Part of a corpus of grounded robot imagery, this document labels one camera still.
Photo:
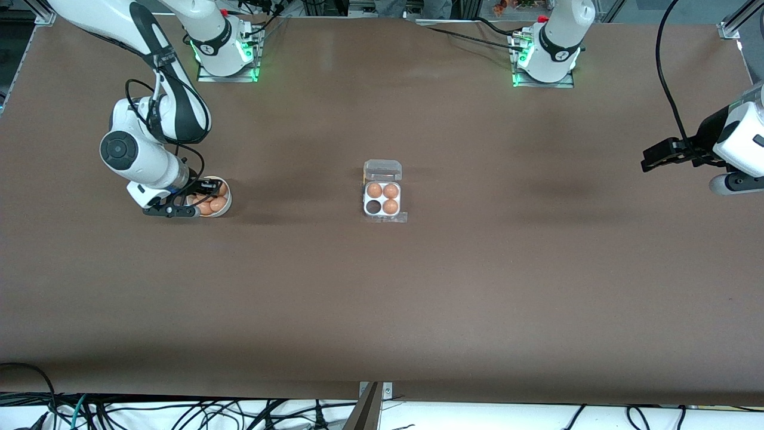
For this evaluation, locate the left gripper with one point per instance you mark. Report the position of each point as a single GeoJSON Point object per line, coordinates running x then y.
{"type": "Point", "coordinates": [708, 135]}

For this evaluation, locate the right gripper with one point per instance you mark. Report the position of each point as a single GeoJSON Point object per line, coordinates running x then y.
{"type": "Point", "coordinates": [195, 186]}

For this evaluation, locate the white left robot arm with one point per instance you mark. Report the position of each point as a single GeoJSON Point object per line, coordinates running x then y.
{"type": "Point", "coordinates": [558, 36]}

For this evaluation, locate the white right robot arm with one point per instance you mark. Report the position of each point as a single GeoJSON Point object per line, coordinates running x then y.
{"type": "Point", "coordinates": [140, 161]}

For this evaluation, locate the clear plastic egg carton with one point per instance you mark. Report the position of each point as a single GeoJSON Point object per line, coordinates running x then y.
{"type": "Point", "coordinates": [382, 170]}

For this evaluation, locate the white round bowl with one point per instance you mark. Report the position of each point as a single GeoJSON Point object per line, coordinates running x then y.
{"type": "Point", "coordinates": [229, 203]}

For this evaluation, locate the person in grey clothes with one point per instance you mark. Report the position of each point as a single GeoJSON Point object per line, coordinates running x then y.
{"type": "Point", "coordinates": [412, 7]}

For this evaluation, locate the aluminium frame profile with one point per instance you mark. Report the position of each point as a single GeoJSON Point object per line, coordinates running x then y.
{"type": "Point", "coordinates": [42, 13]}
{"type": "Point", "coordinates": [737, 21]}

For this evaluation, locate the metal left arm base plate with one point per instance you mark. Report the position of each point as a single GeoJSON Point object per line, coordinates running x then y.
{"type": "Point", "coordinates": [567, 82]}

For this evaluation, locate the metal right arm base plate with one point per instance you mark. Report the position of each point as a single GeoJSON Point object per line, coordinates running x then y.
{"type": "Point", "coordinates": [250, 73]}

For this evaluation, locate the metal table bracket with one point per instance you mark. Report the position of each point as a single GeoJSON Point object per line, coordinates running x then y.
{"type": "Point", "coordinates": [373, 406]}

